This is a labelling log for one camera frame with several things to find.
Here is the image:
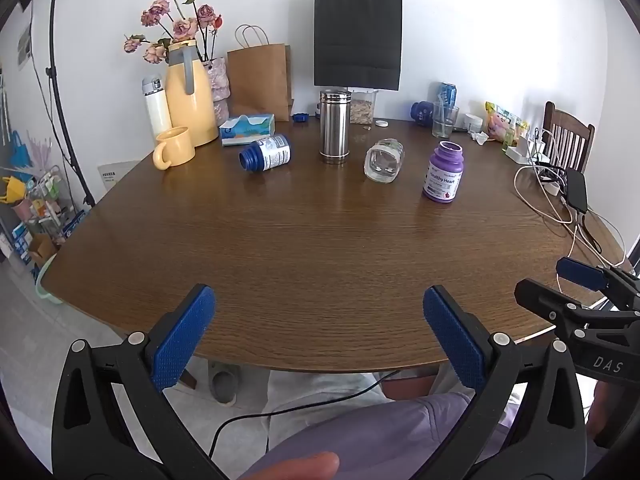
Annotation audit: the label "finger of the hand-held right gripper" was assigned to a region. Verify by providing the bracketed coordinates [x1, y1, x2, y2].
[556, 257, 640, 311]
[515, 279, 640, 333]

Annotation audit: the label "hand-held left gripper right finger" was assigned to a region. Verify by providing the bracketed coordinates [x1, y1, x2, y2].
[422, 285, 588, 480]

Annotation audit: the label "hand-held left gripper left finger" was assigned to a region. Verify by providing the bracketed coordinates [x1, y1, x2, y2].
[51, 284, 236, 480]

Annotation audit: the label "clear glass cup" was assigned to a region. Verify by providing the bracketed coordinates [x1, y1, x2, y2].
[364, 139, 405, 184]

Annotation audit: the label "person's right forearm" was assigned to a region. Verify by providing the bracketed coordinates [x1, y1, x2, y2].
[586, 381, 620, 450]

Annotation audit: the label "stainless steel cup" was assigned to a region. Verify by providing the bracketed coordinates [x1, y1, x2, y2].
[319, 89, 351, 165]

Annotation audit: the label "person's left hand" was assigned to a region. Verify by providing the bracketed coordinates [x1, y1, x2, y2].
[239, 451, 341, 480]

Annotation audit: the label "grey slipper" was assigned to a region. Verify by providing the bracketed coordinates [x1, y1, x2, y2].
[209, 360, 241, 405]

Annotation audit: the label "black power bank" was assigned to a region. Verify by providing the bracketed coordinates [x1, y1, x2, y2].
[565, 168, 590, 212]

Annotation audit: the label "purple shirt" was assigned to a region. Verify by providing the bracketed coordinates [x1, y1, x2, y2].
[240, 392, 521, 480]

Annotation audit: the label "white power strip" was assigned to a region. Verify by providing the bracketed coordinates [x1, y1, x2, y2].
[505, 134, 540, 164]

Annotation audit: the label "wooden chair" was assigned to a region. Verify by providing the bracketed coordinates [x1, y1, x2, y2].
[542, 101, 596, 175]

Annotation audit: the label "green plastic basin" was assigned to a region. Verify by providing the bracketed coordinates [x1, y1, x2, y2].
[32, 254, 65, 307]

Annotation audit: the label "purple pill bottle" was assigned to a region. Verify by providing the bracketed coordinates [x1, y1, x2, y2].
[422, 141, 465, 205]

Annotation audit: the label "colourful snack packet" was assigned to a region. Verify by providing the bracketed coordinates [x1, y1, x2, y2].
[484, 102, 530, 142]

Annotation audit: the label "white paper sheet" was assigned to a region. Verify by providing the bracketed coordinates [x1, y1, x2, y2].
[97, 160, 143, 197]

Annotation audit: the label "yellow mug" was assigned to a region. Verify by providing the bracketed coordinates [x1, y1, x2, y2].
[152, 126, 197, 171]

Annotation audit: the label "cluttered storage rack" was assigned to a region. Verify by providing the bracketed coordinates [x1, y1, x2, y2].
[0, 130, 92, 281]

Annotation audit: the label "tall drinking glass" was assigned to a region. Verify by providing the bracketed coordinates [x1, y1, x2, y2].
[431, 101, 460, 139]

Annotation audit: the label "blue pill bottle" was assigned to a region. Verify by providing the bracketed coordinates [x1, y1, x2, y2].
[239, 134, 292, 173]

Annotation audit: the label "blue tissue box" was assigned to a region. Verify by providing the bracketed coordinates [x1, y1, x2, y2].
[218, 114, 276, 147]

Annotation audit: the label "yellow thermos jug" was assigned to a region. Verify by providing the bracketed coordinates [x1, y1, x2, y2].
[165, 40, 220, 148]

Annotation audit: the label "white thermos bottle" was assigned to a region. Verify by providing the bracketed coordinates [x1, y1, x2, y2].
[141, 76, 173, 143]

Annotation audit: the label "clear plastic cereal container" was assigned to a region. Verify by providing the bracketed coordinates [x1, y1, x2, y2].
[348, 87, 379, 126]

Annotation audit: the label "black light stand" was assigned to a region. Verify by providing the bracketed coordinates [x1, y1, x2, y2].
[29, 0, 96, 207]

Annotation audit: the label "brown paper bag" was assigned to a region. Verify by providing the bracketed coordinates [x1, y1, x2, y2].
[227, 25, 293, 122]

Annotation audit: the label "dried pink flowers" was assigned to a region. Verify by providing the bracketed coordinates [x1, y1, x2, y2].
[123, 0, 224, 65]

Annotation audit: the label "black paper bag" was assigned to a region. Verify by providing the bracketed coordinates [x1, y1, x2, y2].
[314, 0, 403, 92]

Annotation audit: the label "white charging cables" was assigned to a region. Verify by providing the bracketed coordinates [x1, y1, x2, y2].
[515, 130, 627, 267]

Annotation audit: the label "black cable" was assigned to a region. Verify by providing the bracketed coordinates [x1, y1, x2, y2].
[207, 370, 401, 461]

